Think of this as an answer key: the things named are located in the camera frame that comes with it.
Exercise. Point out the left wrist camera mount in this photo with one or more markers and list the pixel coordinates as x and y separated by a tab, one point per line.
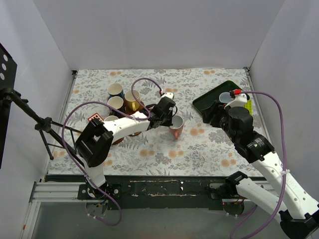
169	95

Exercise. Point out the dark wooden coaster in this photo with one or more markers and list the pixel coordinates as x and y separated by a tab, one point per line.
118	141

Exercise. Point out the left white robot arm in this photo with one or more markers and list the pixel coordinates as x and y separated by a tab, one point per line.
94	142

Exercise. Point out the black mug white inside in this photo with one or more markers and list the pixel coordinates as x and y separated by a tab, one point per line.
117	103

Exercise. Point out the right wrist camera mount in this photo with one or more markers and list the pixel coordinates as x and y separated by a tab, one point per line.
239	99

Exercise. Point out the black perforated panel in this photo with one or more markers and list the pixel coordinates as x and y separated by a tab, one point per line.
8	68

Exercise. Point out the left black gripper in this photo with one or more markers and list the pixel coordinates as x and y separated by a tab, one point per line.
166	119

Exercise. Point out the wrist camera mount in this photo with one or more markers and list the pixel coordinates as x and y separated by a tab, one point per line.
239	99
169	95

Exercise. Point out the blue mug white inside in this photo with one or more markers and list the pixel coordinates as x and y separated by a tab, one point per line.
115	89

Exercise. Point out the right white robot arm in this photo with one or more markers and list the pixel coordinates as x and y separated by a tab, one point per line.
296	211

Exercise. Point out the floral table mat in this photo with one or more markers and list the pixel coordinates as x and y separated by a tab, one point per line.
200	150

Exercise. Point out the pink floral mug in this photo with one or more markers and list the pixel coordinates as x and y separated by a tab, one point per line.
177	126

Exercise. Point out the black tray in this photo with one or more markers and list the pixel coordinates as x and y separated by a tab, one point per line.
206	100

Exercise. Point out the green mug back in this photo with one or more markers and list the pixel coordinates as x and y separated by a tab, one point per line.
111	118

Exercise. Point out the cream mug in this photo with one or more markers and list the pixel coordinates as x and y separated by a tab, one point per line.
132	96

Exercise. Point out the red toy brick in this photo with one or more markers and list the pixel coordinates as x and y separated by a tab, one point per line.
96	116

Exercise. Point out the aluminium frame rail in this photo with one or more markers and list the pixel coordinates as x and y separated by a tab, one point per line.
51	192

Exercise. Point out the yellow green toy block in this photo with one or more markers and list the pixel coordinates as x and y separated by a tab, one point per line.
248	106

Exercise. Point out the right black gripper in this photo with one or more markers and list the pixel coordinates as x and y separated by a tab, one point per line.
212	112

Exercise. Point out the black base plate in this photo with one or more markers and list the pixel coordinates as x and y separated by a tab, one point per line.
165	192

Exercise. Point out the light blue mug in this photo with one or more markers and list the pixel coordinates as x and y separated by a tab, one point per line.
225	97

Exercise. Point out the black tripod stand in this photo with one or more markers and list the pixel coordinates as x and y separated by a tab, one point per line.
43	125

